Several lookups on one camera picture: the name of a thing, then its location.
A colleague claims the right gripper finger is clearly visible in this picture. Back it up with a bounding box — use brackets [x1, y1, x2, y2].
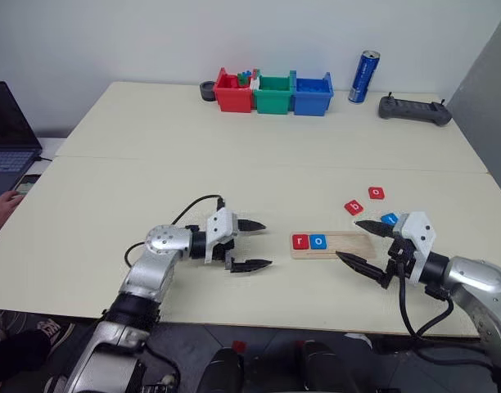
[353, 219, 396, 241]
[335, 251, 387, 284]

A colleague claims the wooden letter tray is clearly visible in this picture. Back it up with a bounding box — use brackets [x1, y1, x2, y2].
[290, 231, 378, 261]

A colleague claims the black round holder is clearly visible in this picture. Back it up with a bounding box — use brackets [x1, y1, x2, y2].
[199, 79, 219, 103]

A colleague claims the dark laptop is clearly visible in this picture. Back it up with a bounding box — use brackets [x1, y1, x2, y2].
[0, 80, 44, 200]

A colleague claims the green plastic bin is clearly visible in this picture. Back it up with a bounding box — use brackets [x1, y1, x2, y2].
[252, 70, 297, 115]

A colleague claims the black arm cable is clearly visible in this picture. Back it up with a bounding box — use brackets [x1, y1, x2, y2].
[124, 194, 228, 268]
[397, 261, 457, 339]

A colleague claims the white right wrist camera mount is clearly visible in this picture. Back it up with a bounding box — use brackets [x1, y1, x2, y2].
[393, 211, 438, 284]

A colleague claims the dark sneaker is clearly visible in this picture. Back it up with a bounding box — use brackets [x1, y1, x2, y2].
[36, 318, 77, 354]

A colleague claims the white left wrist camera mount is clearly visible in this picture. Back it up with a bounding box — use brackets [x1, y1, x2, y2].
[203, 207, 240, 264]

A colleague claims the red letter b block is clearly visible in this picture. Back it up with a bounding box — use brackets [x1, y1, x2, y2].
[343, 199, 366, 217]

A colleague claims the smartphone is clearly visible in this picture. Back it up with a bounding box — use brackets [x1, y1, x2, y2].
[14, 173, 43, 197]

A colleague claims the blue plastic bin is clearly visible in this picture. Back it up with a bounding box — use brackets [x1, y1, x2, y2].
[292, 71, 335, 118]

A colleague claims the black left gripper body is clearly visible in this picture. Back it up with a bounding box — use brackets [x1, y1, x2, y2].
[211, 219, 241, 273]

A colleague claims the blue drink can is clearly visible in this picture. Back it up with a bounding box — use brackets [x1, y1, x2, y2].
[347, 49, 381, 106]

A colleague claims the grey handheld controller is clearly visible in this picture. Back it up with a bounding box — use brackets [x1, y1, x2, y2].
[377, 92, 454, 128]

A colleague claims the white plastic piece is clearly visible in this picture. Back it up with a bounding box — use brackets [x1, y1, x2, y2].
[249, 68, 263, 110]

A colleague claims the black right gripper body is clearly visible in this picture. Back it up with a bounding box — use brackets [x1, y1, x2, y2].
[379, 235, 418, 290]

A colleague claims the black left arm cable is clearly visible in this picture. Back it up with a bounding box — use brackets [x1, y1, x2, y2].
[124, 194, 228, 268]

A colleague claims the person's bare hand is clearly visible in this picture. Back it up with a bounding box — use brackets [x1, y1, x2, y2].
[0, 189, 26, 235]

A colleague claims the dark rounded shape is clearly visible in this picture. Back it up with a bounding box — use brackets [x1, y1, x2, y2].
[198, 347, 246, 393]

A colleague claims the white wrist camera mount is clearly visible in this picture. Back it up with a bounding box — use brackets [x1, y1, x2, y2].
[203, 207, 240, 264]
[393, 211, 438, 284]

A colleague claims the red plastic bin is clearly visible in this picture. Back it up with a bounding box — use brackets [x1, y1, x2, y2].
[214, 67, 255, 113]

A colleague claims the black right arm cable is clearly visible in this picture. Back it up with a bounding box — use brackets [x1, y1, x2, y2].
[397, 261, 457, 339]

